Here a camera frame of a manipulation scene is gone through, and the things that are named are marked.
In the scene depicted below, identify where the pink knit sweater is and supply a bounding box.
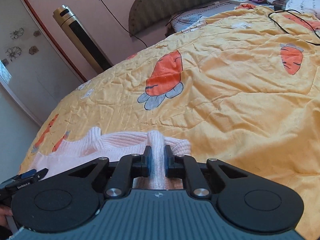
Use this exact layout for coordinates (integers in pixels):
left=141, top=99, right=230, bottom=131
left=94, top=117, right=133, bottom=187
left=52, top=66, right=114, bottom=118
left=29, top=127, right=191, bottom=190

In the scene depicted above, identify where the person's hand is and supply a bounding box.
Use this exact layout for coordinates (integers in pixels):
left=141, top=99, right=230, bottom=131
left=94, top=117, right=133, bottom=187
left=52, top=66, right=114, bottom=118
left=0, top=205, right=12, bottom=229

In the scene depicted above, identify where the floral glass wardrobe door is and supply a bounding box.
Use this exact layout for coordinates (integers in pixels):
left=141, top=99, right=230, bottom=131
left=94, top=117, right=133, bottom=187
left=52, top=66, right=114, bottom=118
left=1, top=0, right=82, bottom=125

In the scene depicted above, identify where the yellow carrot print quilt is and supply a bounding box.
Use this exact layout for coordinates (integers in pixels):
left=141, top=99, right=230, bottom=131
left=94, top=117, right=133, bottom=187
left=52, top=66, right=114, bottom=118
left=20, top=6, right=319, bottom=239

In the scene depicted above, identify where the gold tower fan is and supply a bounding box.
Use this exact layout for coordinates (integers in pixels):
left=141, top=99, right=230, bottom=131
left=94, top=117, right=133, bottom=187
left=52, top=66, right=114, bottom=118
left=53, top=5, right=113, bottom=74

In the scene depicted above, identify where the blue grey patterned bedsheet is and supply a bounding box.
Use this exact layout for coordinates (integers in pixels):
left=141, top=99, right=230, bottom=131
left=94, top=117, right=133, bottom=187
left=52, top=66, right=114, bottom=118
left=170, top=0, right=276, bottom=33

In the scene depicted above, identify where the white patterned pillow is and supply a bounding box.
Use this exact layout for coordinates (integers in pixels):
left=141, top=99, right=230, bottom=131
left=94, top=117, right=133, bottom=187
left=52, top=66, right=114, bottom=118
left=285, top=0, right=320, bottom=18

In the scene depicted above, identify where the black cable on quilt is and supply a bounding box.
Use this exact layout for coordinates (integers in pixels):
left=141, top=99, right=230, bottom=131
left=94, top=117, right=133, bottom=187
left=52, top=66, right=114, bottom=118
left=267, top=9, right=320, bottom=46

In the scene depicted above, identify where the black fan power cord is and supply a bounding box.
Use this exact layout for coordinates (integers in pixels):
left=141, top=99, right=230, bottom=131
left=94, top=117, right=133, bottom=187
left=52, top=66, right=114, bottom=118
left=98, top=0, right=149, bottom=48

